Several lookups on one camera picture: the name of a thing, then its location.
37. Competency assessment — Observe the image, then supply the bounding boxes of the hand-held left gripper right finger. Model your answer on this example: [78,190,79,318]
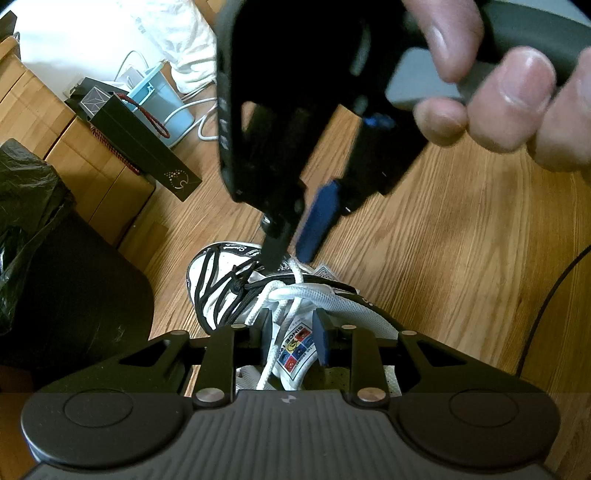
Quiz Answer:
[313,308,462,409]

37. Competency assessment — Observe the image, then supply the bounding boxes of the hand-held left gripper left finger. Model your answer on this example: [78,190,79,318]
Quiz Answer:
[124,307,275,409]

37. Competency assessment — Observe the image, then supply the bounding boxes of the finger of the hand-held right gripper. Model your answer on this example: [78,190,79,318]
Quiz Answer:
[260,184,307,274]
[294,176,366,260]

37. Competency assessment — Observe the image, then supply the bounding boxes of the white and black sneaker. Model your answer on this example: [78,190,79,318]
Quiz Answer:
[186,241,402,400]

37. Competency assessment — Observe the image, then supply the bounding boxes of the white shoelace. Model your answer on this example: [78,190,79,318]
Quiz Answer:
[247,258,324,393]

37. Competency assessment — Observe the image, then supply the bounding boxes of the person's right hand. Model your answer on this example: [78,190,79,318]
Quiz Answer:
[401,0,591,172]

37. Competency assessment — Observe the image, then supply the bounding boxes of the white plastic bag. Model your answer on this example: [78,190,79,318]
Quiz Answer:
[131,0,220,95]

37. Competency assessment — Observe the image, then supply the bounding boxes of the light blue plastic bin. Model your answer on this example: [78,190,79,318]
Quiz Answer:
[127,62,195,148]

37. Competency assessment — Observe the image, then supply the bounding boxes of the white power adapter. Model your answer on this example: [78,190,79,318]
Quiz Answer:
[113,50,151,90]

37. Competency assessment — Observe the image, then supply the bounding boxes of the black trash bin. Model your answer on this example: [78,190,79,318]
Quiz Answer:
[0,198,155,370]

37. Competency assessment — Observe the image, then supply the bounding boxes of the plain black paper bag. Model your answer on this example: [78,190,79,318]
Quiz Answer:
[65,78,121,121]

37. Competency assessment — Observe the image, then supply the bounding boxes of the wooden nightstand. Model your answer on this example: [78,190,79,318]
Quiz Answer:
[0,34,158,247]

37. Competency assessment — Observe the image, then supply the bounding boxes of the white power strip cable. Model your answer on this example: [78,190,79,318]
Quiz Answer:
[168,88,220,141]

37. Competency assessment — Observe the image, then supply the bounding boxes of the black gift bag red handles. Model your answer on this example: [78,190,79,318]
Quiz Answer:
[90,90,202,202]

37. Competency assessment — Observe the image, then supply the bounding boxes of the black cable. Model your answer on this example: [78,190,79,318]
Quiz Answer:
[514,244,591,376]

